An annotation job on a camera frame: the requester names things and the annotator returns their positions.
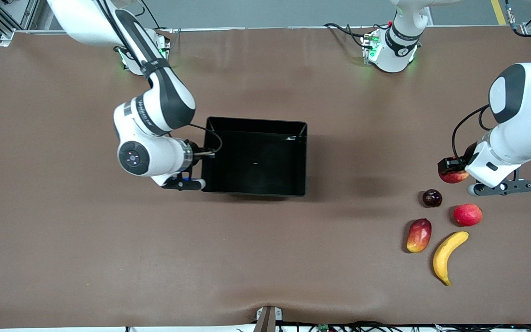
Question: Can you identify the aluminium frame structure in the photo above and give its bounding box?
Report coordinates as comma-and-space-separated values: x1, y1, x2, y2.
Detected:
0, 0, 41, 47

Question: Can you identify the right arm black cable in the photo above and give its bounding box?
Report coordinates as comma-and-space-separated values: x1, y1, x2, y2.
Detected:
187, 122, 223, 155

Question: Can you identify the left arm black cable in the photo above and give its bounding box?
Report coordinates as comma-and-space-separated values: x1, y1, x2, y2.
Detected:
451, 105, 493, 160

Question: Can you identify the black base cable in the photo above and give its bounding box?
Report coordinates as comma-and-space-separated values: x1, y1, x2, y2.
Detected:
324, 22, 372, 49

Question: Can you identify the brown table mat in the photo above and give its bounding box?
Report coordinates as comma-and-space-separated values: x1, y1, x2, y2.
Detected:
0, 25, 531, 329

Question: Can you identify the yellow banana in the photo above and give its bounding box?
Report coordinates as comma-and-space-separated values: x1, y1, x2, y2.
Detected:
433, 231, 470, 287

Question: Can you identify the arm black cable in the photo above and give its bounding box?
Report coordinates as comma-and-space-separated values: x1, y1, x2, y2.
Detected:
187, 122, 223, 155
451, 105, 493, 160

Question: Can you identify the black plastic rectangular box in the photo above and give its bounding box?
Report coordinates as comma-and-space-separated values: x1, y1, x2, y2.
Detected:
201, 116, 308, 198

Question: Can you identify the brown post with bracket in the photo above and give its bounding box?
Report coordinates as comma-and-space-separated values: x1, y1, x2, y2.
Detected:
254, 306, 284, 332

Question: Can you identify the red yellow mango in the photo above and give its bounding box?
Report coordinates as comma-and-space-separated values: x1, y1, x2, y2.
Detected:
406, 218, 432, 254

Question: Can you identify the red yellow streaked apple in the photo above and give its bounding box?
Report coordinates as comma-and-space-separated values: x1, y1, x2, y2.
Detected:
438, 159, 471, 184

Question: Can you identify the dark purple plum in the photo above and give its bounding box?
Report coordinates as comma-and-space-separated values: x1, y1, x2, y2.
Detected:
422, 189, 443, 208

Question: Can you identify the plain red round fruit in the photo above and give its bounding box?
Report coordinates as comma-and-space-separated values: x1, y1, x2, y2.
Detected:
453, 203, 483, 227

